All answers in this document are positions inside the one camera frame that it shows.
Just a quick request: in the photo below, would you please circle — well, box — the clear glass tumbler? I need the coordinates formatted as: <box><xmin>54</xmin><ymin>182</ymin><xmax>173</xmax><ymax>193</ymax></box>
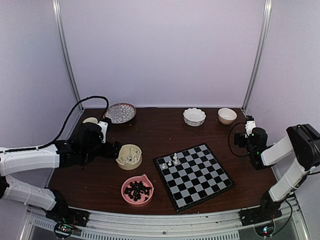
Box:
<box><xmin>108</xmin><ymin>100</ymin><xmax>122</xmax><ymax>121</ymax></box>

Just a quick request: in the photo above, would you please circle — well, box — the patterned saucer plate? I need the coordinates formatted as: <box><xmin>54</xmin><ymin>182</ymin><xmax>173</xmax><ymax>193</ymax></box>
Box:
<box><xmin>104</xmin><ymin>102</ymin><xmax>137</xmax><ymax>124</ymax></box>

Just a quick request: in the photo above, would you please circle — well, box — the cream bowl with spout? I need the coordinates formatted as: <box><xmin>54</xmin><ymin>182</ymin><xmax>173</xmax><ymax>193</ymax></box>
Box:
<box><xmin>116</xmin><ymin>144</ymin><xmax>143</xmax><ymax>171</ymax></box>

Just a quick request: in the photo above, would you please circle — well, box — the black chess pieces pile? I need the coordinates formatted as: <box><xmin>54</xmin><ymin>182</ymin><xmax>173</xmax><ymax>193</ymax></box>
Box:
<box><xmin>124</xmin><ymin>181</ymin><xmax>152</xmax><ymax>202</ymax></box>

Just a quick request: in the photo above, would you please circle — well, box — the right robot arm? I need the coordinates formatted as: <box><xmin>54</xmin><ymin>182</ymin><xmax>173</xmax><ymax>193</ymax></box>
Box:
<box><xmin>233</xmin><ymin>116</ymin><xmax>320</xmax><ymax>221</ymax></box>

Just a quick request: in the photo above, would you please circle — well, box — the aluminium frame post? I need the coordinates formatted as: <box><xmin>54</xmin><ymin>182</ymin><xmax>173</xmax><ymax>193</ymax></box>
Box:
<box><xmin>241</xmin><ymin>0</ymin><xmax>273</xmax><ymax>116</ymax></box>
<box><xmin>52</xmin><ymin>0</ymin><xmax>81</xmax><ymax>102</ymax></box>

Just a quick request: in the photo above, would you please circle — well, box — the aluminium frame post left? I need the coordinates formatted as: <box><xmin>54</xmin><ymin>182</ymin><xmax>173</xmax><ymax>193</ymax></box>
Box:
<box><xmin>52</xmin><ymin>0</ymin><xmax>81</xmax><ymax>102</ymax></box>

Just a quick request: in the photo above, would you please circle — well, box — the aluminium front rail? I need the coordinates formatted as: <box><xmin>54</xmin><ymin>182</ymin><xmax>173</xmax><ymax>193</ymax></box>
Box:
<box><xmin>18</xmin><ymin>197</ymin><xmax>308</xmax><ymax>240</ymax></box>

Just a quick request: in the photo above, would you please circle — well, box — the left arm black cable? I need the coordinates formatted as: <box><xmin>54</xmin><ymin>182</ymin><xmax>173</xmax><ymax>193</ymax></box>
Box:
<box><xmin>0</xmin><ymin>94</ymin><xmax>110</xmax><ymax>153</ymax></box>

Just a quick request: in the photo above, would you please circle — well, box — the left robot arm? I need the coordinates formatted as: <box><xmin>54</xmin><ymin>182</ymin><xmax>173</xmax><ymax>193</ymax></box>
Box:
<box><xmin>0</xmin><ymin>121</ymin><xmax>121</xmax><ymax>222</ymax></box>

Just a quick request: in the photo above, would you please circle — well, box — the pink bowl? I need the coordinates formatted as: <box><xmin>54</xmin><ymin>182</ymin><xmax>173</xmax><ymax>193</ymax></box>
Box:
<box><xmin>121</xmin><ymin>174</ymin><xmax>154</xmax><ymax>207</ymax></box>

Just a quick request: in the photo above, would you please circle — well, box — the black and white chessboard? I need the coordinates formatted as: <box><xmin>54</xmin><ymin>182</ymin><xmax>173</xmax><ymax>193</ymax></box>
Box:
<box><xmin>153</xmin><ymin>143</ymin><xmax>236</xmax><ymax>213</ymax></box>

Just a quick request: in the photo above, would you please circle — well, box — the white scalloped bowl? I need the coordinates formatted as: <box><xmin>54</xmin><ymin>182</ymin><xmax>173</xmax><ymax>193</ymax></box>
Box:
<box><xmin>183</xmin><ymin>108</ymin><xmax>206</xmax><ymax>127</ymax></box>

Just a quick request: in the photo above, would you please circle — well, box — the small cream bowl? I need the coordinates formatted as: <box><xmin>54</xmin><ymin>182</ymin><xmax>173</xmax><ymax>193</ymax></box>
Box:
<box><xmin>217</xmin><ymin>107</ymin><xmax>238</xmax><ymax>125</ymax></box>

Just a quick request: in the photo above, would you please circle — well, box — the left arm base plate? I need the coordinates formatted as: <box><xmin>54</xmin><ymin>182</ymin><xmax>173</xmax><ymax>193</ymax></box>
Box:
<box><xmin>45</xmin><ymin>204</ymin><xmax>90</xmax><ymax>227</ymax></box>

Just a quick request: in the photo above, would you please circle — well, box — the white chess piece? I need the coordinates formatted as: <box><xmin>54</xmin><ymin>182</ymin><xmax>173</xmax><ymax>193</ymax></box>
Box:
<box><xmin>173</xmin><ymin>153</ymin><xmax>178</xmax><ymax>161</ymax></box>

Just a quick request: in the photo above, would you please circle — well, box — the aluminium frame post right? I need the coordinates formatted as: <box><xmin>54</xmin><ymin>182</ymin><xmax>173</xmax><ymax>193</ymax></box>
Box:
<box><xmin>241</xmin><ymin>0</ymin><xmax>273</xmax><ymax>116</ymax></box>

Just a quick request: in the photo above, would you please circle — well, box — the white textured ceramic mug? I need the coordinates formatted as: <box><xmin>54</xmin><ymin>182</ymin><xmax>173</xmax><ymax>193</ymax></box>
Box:
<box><xmin>82</xmin><ymin>117</ymin><xmax>99</xmax><ymax>124</ymax></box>

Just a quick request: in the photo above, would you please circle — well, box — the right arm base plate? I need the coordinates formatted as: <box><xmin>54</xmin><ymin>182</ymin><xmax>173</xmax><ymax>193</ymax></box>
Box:
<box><xmin>238</xmin><ymin>206</ymin><xmax>282</xmax><ymax>226</ymax></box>

